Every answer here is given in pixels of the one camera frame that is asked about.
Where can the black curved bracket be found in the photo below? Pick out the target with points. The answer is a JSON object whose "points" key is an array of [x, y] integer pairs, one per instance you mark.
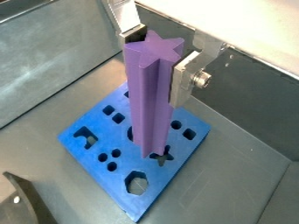
{"points": [[23, 207]]}

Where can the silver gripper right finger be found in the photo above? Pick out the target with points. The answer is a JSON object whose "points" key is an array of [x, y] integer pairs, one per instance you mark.
{"points": [[189, 71]]}

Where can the purple star-shaped peg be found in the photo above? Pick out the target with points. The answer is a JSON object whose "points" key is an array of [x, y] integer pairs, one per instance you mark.
{"points": [[150, 61]]}

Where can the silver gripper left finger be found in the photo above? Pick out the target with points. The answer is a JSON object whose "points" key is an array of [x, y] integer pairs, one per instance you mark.
{"points": [[125, 17]]}

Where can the blue shape-sorting board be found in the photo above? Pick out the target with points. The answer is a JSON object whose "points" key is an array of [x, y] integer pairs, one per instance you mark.
{"points": [[99, 140]]}

